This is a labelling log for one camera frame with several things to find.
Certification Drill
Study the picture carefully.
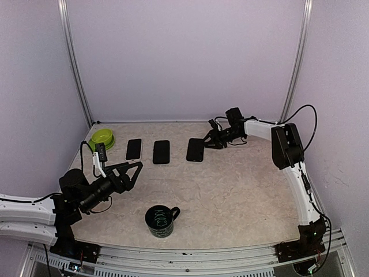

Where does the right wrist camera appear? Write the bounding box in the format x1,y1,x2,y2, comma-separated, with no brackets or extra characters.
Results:
208,119,223,131

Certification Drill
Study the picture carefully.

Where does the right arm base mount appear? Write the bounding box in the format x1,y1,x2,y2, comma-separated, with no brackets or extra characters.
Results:
274,223,326,263

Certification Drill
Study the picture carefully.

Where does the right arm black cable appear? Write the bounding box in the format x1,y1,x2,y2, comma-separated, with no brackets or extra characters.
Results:
214,104,332,272

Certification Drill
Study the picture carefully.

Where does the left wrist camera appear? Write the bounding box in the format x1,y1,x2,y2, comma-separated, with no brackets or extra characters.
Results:
93,143,108,178

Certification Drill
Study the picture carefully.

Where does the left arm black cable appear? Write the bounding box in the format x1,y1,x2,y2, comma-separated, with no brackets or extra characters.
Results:
28,140,113,277

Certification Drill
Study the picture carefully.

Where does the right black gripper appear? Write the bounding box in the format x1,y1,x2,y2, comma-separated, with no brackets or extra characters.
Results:
202,126,243,148

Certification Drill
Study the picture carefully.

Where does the right aluminium frame post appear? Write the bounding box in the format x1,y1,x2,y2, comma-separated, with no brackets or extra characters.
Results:
279,0,314,122

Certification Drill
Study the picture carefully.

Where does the black mug green print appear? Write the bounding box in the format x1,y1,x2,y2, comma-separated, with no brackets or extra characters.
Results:
145,205,180,238

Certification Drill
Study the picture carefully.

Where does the green plastic bowl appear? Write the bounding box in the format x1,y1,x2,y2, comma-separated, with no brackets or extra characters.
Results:
91,129,113,145

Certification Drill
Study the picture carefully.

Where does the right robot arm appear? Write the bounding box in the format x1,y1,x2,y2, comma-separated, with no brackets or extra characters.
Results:
203,107,326,256

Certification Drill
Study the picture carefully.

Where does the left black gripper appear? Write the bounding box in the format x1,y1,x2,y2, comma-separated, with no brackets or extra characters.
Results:
80,161,142,212

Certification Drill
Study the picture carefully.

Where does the aluminium frame post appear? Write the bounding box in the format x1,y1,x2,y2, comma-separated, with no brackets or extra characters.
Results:
279,0,314,122
58,0,94,128

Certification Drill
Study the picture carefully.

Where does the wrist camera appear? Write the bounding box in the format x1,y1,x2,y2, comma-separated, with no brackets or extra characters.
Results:
208,119,223,131
93,143,108,178

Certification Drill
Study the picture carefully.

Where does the black phone case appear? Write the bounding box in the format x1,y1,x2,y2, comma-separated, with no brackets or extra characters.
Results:
153,140,170,164
186,138,204,162

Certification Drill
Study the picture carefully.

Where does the left aluminium frame post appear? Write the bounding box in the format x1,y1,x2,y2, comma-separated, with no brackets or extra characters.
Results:
58,0,94,128

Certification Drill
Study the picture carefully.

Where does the front aluminium rail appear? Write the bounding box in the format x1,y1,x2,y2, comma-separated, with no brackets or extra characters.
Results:
20,229,357,276

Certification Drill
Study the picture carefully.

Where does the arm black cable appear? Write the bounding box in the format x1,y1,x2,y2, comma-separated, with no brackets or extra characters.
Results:
28,140,113,277
214,104,332,272

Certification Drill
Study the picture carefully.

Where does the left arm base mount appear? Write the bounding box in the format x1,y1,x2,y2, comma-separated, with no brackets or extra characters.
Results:
50,226,101,264

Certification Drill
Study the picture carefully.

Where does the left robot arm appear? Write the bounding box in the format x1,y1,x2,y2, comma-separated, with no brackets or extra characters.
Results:
1,162,143,257

